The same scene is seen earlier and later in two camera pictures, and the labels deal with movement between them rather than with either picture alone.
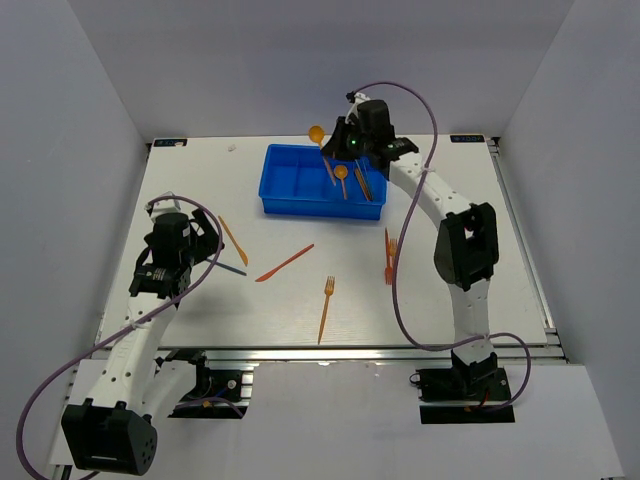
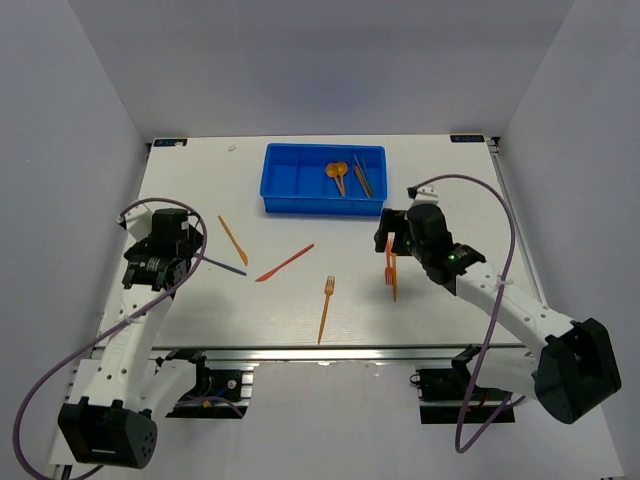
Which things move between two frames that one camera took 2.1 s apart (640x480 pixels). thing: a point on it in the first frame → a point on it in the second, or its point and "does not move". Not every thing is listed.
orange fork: x=329 y=287 does not move
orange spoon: x=316 y=134 → x=333 y=170
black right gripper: x=333 y=147 → x=391 y=221
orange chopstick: x=363 y=184 does not move
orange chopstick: x=361 y=183 does not move
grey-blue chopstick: x=362 y=179 does not move
